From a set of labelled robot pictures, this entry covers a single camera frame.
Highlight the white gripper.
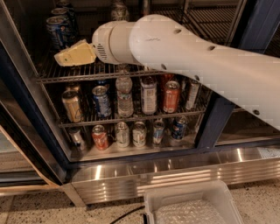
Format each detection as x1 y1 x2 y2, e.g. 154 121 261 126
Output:
54 21 117 67

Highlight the blue pepsi can front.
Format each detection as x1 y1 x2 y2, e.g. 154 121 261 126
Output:
46 16 73 51

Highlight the blue pepsi can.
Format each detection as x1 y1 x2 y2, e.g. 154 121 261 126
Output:
51 8 78 43
171 116 187 140
46 16 73 51
56 0 73 9

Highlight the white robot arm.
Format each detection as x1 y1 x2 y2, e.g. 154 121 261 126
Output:
54 14 280 130

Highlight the blue pepsi can middle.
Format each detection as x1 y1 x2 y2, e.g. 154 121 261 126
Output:
51 8 78 43

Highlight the blue pepsi can middle shelf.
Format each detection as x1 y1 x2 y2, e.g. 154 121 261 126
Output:
92 86 111 118

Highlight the gold soda can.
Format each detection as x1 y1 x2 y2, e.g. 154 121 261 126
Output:
61 90 84 123

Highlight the blue pepsi can back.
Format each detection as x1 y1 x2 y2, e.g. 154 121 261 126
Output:
56 0 73 9

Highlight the green white soda can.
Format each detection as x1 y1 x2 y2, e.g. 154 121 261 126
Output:
111 0 130 21

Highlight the slim blue energy can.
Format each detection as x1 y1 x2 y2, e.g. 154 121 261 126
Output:
141 0 151 16

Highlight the stainless steel fridge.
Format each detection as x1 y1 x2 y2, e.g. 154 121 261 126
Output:
0 0 280 207

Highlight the silver can bottom left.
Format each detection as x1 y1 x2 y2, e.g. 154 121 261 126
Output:
68 127 86 151

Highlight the silver green can bottom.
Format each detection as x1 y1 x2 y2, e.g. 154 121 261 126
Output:
115 122 130 148

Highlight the red soda can bottom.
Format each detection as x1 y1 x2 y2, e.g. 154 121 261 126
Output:
92 125 109 151

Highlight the white green can bottom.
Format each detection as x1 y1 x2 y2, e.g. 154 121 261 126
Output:
132 122 146 147

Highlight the orange soda can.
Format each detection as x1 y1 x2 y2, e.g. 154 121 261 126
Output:
163 80 179 113

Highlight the blue silver can bottom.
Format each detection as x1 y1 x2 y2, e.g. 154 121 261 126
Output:
152 120 165 145

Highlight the slim silver red can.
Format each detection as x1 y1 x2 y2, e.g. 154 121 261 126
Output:
185 80 200 110

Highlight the blue pepsi can bottom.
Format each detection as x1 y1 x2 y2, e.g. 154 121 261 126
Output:
171 116 187 140

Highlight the open fridge door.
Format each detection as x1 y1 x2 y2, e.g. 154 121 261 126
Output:
0 80 60 196

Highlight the clear water bottle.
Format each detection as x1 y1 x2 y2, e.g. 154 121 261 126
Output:
115 66 134 117

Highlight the white plastic bin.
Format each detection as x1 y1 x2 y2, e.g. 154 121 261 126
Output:
144 180 243 224

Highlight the bubble wrap sheet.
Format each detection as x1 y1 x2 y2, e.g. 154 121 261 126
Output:
155 199 226 224

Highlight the middle wire fridge shelf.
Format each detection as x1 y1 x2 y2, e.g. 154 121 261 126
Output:
59 77 212 128

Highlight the wire fridge shelf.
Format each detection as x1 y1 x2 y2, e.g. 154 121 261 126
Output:
59 77 212 128
38 3 237 84

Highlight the top wire fridge shelf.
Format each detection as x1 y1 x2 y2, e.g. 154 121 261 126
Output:
38 3 237 84

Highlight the black cable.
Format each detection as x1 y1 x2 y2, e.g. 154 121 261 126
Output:
108 205 146 224

